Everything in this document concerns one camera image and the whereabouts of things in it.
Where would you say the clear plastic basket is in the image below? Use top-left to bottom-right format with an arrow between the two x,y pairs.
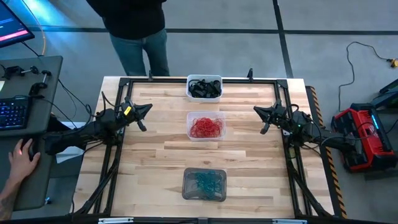
185,111 -> 227,142

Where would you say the yellow black hazard tape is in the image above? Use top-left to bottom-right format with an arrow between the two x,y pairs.
306,85 -> 348,219

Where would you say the white paper sheet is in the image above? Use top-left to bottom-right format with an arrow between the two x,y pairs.
54,120 -> 85,165

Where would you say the black computer mouse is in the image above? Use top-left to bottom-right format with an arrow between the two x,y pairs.
27,141 -> 40,160

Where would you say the silver metal bracket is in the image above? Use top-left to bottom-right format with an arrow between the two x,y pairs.
272,218 -> 308,224
98,217 -> 134,224

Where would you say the person's hand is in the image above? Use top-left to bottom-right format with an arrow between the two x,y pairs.
8,138 -> 41,184

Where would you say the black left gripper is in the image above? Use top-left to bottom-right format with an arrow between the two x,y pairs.
107,96 -> 153,132

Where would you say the person's forearm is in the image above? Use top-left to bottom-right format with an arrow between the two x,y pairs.
0,179 -> 20,220

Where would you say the white plastic basket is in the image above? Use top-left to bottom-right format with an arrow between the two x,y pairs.
185,73 -> 223,103

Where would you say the smoky grey plastic basket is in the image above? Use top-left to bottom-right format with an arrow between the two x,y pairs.
181,167 -> 228,202

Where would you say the black floor cable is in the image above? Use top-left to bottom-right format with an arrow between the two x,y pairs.
337,41 -> 393,91

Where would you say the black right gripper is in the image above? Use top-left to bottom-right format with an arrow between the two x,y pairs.
253,99 -> 295,135

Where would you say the black equipment case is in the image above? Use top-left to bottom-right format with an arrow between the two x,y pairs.
369,79 -> 398,110

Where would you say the yellow extension cable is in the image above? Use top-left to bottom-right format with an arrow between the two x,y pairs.
21,0 -> 47,56

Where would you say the backlit black keyboard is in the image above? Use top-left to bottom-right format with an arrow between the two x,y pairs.
0,95 -> 32,131

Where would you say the computer monitor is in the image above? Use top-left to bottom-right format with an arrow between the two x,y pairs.
0,0 -> 35,49

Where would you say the black metal clamp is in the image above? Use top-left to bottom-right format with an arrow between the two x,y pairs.
0,64 -> 40,78
29,69 -> 53,96

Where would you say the red black tool case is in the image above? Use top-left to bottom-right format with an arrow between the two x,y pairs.
331,104 -> 396,174

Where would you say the black support beam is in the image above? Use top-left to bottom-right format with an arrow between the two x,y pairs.
46,114 -> 74,133

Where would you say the person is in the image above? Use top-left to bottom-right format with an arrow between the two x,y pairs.
85,0 -> 171,77

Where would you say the black aluminium table frame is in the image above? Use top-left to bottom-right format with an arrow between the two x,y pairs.
73,76 -> 333,218

